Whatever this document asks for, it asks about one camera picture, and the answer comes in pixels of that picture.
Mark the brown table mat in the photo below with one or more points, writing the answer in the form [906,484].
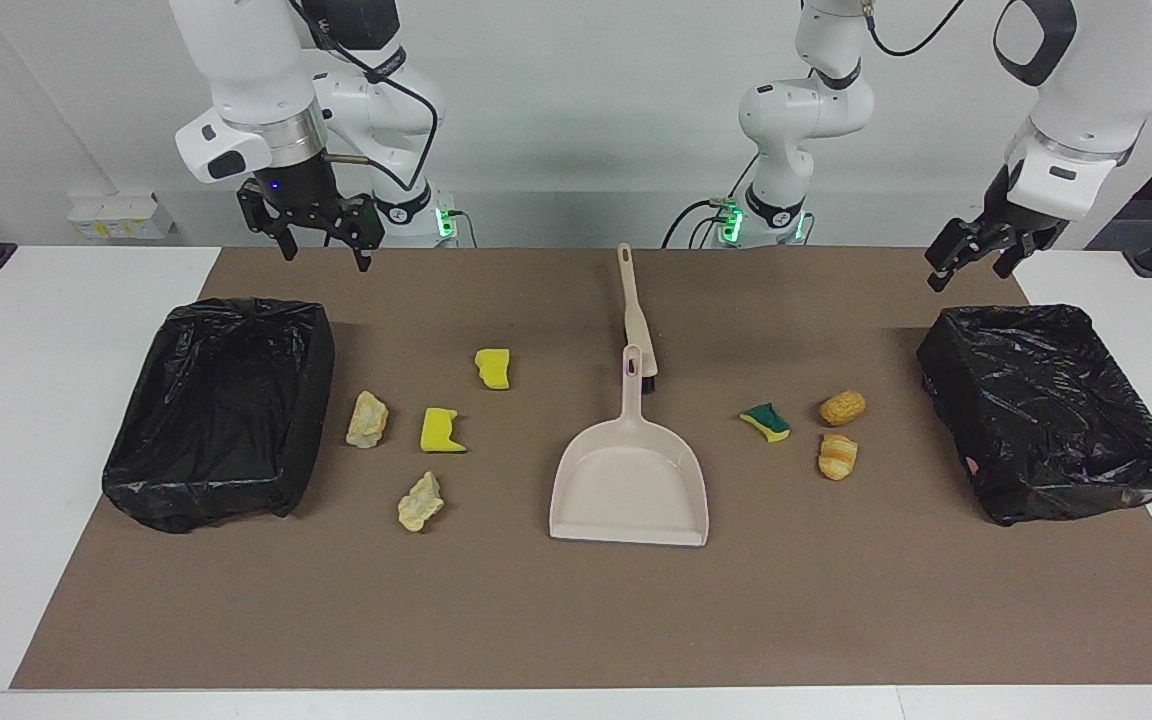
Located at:
[576,620]

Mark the beige crusty bread chunk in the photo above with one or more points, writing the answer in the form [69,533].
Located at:
[367,419]

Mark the black bag lined bin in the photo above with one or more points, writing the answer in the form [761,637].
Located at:
[216,420]

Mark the striped croissant toy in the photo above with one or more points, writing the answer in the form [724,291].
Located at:
[837,456]

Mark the notched yellow sponge piece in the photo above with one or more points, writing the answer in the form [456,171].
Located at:
[441,430]

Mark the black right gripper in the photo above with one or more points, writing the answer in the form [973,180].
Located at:
[301,195]

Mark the pale yellow bread chunk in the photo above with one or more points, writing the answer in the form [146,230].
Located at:
[420,501]

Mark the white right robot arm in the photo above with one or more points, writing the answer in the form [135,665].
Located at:
[246,60]

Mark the small yellow sponge piece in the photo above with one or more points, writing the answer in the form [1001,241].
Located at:
[492,368]

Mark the white wall socket box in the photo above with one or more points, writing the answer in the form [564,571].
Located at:
[121,215]

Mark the black bagged bin pink spot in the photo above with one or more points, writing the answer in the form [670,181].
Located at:
[1046,420]

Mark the beige plastic dustpan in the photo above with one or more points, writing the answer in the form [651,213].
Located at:
[626,490]

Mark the green and yellow sponge piece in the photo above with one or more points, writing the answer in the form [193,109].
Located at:
[765,422]

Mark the brown round bread toy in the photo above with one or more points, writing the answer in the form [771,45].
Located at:
[842,408]

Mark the beige hand brush black bristles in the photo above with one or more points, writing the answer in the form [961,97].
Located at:
[633,310]

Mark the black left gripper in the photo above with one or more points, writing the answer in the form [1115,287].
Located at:
[1001,222]

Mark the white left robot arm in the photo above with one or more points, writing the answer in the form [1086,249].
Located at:
[1096,90]

